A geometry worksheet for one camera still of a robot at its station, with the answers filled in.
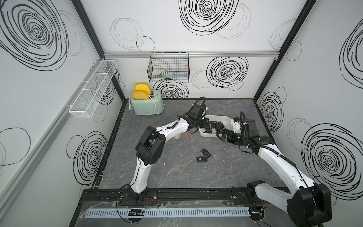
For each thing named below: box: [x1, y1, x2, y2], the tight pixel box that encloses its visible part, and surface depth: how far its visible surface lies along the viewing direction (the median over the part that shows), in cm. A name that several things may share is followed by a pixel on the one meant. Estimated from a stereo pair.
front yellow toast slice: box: [131, 90, 150, 100], surface depth 98 cm
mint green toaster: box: [130, 89, 165, 116], surface depth 102 cm
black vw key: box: [196, 156, 208, 163], surface depth 88 cm
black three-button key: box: [200, 148, 212, 159], surface depth 91 cm
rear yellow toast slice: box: [134, 82, 151, 96], surface depth 101 cm
